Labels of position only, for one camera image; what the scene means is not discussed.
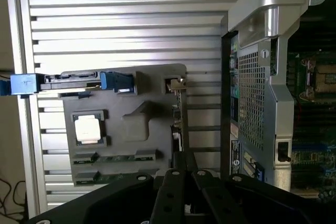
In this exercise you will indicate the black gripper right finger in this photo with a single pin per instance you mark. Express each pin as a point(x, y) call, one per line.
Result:
point(218, 197)

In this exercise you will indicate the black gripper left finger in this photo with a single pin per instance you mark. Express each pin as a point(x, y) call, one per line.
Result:
point(168, 195)

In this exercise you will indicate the blue case tab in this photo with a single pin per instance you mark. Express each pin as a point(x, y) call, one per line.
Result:
point(259, 172)

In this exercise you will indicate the green RAM stick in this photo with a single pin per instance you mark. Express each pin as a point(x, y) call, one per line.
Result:
point(115, 158)
point(110, 178)

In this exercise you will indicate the grey parts rack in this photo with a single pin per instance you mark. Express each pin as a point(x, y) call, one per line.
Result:
point(131, 129)

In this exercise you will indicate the black case latch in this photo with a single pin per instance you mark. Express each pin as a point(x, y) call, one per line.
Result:
point(283, 151)

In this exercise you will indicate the silver CPU chip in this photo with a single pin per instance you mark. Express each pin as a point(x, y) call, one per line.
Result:
point(87, 129)

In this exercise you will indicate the green motherboard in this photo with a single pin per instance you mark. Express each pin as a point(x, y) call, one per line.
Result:
point(312, 134)

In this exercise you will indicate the silver open PC case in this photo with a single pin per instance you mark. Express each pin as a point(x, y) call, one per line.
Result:
point(262, 77)

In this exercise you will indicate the black hard disk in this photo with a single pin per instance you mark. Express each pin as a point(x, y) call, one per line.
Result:
point(71, 82)

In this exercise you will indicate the metal CPU socket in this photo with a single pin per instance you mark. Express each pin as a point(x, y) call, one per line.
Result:
point(319, 78)

